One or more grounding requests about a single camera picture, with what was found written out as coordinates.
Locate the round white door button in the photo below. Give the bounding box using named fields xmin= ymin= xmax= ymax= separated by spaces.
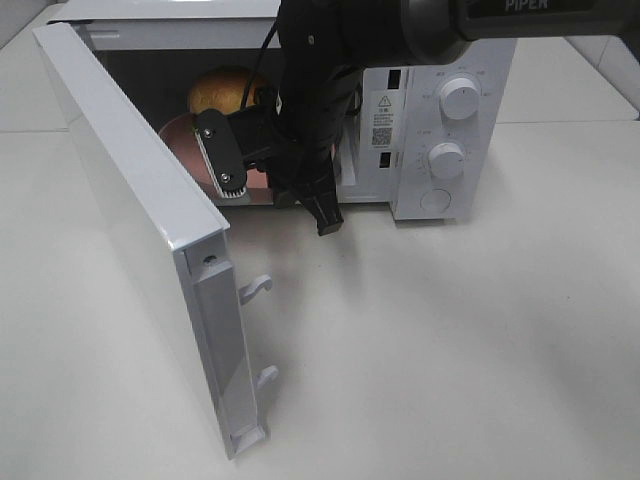
xmin=420 ymin=188 xmax=452 ymax=214

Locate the pink plate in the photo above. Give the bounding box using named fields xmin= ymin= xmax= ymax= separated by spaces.
xmin=160 ymin=113 xmax=273 ymax=203

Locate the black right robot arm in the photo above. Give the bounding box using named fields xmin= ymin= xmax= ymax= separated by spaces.
xmin=193 ymin=1 xmax=639 ymax=235

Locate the burger with lettuce and cheese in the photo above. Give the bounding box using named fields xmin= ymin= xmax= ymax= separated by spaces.
xmin=187 ymin=66 xmax=251 ymax=115

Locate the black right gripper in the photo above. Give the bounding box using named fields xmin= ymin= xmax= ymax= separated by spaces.
xmin=194 ymin=89 xmax=360 ymax=236

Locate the upper white microwave knob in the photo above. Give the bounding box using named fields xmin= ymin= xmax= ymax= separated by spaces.
xmin=438 ymin=75 xmax=481 ymax=121

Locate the white microwave door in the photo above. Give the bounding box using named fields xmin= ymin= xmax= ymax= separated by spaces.
xmin=34 ymin=23 xmax=278 ymax=458

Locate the lower white microwave knob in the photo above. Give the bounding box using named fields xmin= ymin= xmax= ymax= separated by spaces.
xmin=427 ymin=142 xmax=465 ymax=180

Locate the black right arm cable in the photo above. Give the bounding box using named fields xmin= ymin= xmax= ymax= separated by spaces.
xmin=239 ymin=19 xmax=281 ymax=111

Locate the white microwave knob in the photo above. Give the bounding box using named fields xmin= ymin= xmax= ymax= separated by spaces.
xmin=427 ymin=142 xmax=465 ymax=180
xmin=438 ymin=75 xmax=481 ymax=121

